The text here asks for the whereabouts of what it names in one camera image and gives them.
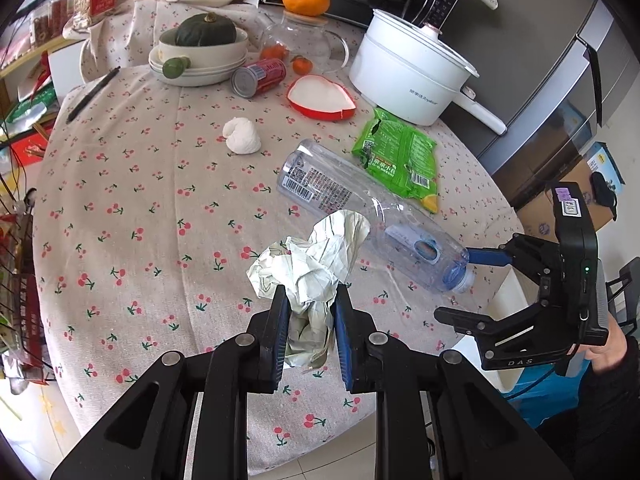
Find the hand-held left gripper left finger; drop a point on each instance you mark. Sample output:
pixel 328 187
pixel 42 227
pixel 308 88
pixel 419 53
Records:
pixel 280 345

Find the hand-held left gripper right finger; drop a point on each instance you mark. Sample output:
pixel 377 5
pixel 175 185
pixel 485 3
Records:
pixel 345 345

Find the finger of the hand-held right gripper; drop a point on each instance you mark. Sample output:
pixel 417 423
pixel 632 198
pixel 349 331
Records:
pixel 490 257
pixel 465 320

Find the pale paper wrapper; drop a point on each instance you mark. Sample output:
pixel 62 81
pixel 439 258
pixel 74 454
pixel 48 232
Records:
pixel 305 265

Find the clear plastic bottle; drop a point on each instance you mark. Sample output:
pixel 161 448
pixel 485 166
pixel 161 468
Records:
pixel 350 205

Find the person's right forearm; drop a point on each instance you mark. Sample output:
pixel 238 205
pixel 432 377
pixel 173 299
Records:
pixel 595 425

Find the person's right hand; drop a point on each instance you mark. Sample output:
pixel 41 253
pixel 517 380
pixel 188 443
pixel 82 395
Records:
pixel 605 355

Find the grey chair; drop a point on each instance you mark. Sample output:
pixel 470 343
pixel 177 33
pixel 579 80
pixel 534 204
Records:
pixel 625 300

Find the brown cardboard box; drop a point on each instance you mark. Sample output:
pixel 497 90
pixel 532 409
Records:
pixel 545 210

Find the blue plastic bag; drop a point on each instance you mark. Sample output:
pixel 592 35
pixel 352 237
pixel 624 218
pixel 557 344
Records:
pixel 545 395

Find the blue printed box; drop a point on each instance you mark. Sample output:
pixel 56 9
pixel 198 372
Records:
pixel 602 160

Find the green snack packet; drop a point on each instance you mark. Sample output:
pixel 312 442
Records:
pixel 400 155

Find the grey refrigerator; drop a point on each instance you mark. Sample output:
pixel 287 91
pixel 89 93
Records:
pixel 545 90

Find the cherry print tablecloth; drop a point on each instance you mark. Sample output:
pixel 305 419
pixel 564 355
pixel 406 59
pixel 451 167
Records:
pixel 175 200

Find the white electric cooking pot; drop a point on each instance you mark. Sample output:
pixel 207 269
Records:
pixel 410 75

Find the white crumpled tissue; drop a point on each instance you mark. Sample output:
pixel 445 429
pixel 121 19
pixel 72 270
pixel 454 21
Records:
pixel 242 136

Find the red heart-shaped dish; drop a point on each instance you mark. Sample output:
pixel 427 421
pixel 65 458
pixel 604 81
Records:
pixel 320 97

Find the red drink can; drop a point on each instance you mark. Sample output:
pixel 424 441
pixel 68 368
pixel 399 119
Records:
pixel 260 77

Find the small orange tangerine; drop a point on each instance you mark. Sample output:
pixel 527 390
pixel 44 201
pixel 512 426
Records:
pixel 272 52
pixel 301 64

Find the glass jar with wooden lid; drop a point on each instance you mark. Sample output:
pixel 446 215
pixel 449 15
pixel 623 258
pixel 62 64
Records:
pixel 310 42

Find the stack of white bowls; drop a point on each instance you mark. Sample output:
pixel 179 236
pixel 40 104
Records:
pixel 210 67

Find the small green lime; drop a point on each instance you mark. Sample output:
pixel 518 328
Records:
pixel 176 67

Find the black pen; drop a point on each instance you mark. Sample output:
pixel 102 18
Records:
pixel 92 95

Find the green pumpkin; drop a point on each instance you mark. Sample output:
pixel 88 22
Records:
pixel 205 30

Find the wooden shelf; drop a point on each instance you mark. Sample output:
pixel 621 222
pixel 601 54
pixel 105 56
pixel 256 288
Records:
pixel 25 62

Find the glass jar of red snacks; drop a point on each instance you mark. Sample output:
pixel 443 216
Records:
pixel 50 20

